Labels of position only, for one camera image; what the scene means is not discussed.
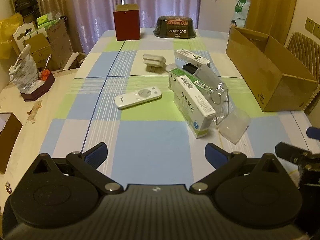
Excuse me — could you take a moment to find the white medicine tablet box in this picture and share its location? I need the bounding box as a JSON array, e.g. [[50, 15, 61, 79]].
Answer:
[[169, 74, 216, 138]]

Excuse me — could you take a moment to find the metal hook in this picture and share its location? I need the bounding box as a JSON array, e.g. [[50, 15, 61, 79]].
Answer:
[[193, 65, 229, 126]]

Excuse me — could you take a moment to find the white remote control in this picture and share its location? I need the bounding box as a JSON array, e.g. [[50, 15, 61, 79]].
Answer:
[[114, 86, 162, 109]]

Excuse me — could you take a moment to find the black item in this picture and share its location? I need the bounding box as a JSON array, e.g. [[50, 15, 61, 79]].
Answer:
[[182, 63, 198, 75]]

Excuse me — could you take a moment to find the green white mouthwash box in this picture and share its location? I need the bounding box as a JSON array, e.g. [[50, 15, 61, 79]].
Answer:
[[169, 68, 211, 92]]

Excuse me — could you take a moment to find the white ointment box with bird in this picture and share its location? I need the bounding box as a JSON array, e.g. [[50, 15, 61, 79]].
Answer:
[[175, 49, 210, 68]]

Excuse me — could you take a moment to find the white power adapter plug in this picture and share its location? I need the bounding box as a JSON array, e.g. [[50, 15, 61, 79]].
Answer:
[[143, 54, 166, 73]]

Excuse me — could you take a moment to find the large open cardboard box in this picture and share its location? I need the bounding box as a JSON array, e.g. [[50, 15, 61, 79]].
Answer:
[[226, 27, 318, 112]]

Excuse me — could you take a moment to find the quilted beige chair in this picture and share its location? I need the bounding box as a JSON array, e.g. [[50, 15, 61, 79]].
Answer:
[[287, 32, 319, 114]]

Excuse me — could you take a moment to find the brown box at left edge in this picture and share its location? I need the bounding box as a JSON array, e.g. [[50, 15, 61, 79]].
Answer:
[[0, 113, 22, 174]]

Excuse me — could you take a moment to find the dark wooden tray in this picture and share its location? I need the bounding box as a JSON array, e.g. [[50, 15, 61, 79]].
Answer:
[[21, 70, 55, 102]]

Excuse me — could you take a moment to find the crumpled silver foil bag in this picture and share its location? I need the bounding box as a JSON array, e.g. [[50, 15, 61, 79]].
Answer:
[[9, 44, 39, 94]]

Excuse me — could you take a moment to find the brown cardboard box stack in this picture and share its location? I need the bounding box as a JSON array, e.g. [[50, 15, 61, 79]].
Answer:
[[12, 20, 73, 70]]

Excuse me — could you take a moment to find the golden brown curtain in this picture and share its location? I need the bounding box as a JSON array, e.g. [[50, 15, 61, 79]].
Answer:
[[246, 0, 297, 45]]

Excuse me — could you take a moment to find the green white snack bag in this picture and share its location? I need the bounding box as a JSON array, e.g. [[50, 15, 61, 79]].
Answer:
[[229, 0, 251, 29]]

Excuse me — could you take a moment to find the black Honglu food container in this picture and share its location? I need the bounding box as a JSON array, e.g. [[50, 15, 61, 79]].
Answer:
[[153, 16, 196, 38]]

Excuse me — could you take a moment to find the dark red paper bag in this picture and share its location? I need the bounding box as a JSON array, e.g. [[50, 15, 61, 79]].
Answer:
[[113, 4, 140, 41]]

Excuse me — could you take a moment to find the purple curtain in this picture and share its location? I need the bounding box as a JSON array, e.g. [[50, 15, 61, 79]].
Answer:
[[37, 0, 203, 54]]

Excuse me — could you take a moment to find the yellow plastic bag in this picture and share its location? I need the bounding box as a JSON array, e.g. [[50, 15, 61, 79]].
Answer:
[[0, 13, 24, 60]]

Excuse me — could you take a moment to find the folding step ladder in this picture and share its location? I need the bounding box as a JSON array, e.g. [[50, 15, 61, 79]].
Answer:
[[10, 0, 40, 23]]

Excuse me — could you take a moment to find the beige wall socket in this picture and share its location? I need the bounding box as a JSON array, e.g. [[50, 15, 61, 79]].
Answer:
[[305, 17, 320, 38]]

